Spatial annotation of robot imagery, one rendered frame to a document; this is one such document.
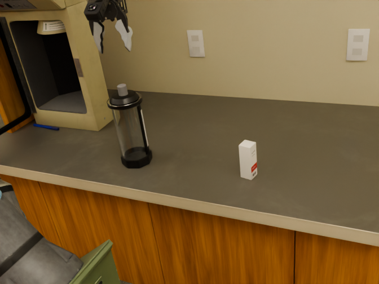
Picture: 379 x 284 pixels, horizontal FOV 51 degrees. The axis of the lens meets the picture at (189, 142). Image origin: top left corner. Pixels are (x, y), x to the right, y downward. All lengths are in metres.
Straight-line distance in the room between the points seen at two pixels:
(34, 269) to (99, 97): 0.97
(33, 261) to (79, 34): 0.95
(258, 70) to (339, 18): 0.36
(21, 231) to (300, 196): 0.71
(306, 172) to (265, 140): 0.23
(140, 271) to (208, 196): 0.50
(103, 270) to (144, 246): 0.63
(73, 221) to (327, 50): 1.13
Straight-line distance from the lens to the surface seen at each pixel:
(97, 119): 1.59
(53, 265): 0.74
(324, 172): 1.22
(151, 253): 1.42
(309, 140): 1.38
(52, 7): 1.46
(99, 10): 1.08
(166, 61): 1.83
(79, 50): 1.50
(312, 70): 1.64
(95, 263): 0.76
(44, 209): 1.61
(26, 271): 0.74
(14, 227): 0.75
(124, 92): 1.23
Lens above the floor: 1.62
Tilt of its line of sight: 29 degrees down
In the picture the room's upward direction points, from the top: 8 degrees counter-clockwise
